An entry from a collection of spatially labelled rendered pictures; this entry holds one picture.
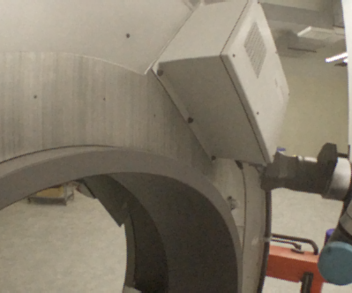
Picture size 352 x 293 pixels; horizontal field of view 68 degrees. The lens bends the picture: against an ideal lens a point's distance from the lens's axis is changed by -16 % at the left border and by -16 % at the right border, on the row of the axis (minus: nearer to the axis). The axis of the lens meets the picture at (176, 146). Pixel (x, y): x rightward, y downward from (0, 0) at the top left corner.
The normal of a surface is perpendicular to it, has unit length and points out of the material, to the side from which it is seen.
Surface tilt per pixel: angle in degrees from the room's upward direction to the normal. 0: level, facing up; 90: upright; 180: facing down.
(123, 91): 90
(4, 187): 90
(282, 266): 90
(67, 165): 90
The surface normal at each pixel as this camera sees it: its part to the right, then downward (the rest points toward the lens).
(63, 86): 0.80, 0.06
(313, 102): 0.05, 0.10
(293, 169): -0.20, -0.61
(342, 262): -0.67, 0.15
